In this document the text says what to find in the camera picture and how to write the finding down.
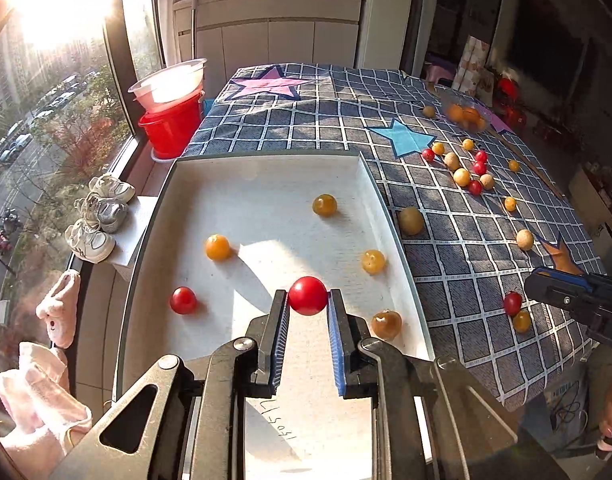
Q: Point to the white cabinet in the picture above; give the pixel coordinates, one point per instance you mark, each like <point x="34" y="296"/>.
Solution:
<point x="276" y="35"/>

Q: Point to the clear glass bowl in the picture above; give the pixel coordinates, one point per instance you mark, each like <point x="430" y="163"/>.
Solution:
<point x="449" y="103"/>

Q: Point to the clear plastic basin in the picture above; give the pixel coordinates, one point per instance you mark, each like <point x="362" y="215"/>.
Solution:
<point x="170" y="80"/>

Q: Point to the pink plastic stool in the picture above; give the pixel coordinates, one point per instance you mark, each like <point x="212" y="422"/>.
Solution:
<point x="438" y="72"/>

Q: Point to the white low box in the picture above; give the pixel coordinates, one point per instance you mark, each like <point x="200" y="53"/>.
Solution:
<point x="135" y="240"/>

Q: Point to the red cherry tomato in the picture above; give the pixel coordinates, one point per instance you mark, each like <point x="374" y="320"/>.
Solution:
<point x="479" y="168"/>
<point x="512" y="303"/>
<point x="481" y="156"/>
<point x="183" y="300"/>
<point x="475" y="187"/>
<point x="308" y="295"/>
<point x="428" y="154"/>

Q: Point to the white sneaker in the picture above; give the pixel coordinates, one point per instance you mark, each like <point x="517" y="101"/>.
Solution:
<point x="103" y="212"/>
<point x="90" y="242"/>
<point x="113" y="189"/>

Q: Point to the black television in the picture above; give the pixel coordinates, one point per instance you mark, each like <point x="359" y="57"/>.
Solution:
<point x="551" y="45"/>

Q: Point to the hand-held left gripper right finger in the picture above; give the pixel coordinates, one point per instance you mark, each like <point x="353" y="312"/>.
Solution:
<point x="336" y="355"/>

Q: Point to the grey checked star blanket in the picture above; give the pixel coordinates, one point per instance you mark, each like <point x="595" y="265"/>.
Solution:
<point x="336" y="110"/>

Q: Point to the white pole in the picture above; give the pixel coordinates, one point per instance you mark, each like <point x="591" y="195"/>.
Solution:
<point x="194" y="20"/>

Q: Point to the red plastic bucket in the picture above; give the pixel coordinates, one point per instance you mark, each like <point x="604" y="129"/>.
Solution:
<point x="170" y="127"/>

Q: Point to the pink towel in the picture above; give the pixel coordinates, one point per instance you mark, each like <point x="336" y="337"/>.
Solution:
<point x="40" y="400"/>

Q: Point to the white shallow tray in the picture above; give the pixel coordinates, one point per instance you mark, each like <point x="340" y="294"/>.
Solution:
<point x="266" y="200"/>

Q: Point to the pink plush slipper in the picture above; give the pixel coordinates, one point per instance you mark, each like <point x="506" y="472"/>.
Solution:
<point x="60" y="307"/>

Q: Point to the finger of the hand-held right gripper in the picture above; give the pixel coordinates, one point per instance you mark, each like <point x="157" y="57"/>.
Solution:
<point x="561" y="297"/>
<point x="583" y="283"/>

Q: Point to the brown kiwi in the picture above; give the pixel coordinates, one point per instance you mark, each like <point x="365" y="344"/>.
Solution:
<point x="524" y="239"/>
<point x="487" y="181"/>
<point x="428" y="111"/>
<point x="452" y="161"/>
<point x="411" y="220"/>

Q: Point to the long wooden stick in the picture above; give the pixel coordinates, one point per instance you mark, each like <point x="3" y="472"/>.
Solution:
<point x="528" y="166"/>

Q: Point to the small orange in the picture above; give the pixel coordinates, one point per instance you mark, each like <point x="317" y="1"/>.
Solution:
<point x="455" y="112"/>
<point x="470" y="116"/>
<point x="481" y="123"/>

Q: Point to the red plastic stool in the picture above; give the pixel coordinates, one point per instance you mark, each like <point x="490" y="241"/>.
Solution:
<point x="508" y="90"/>

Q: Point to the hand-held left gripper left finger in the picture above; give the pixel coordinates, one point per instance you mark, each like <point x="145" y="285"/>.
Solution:
<point x="282" y="350"/>

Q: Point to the yellow cherry tomato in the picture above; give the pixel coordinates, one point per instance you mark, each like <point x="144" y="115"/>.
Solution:
<point x="514" y="165"/>
<point x="510" y="203"/>
<point x="217" y="247"/>
<point x="522" y="321"/>
<point x="468" y="144"/>
<point x="386" y="324"/>
<point x="325" y="205"/>
<point x="373" y="261"/>
<point x="438" y="148"/>
<point x="461" y="177"/>

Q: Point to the beige low cabinet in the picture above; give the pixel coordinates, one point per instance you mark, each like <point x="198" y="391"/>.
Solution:
<point x="583" y="185"/>

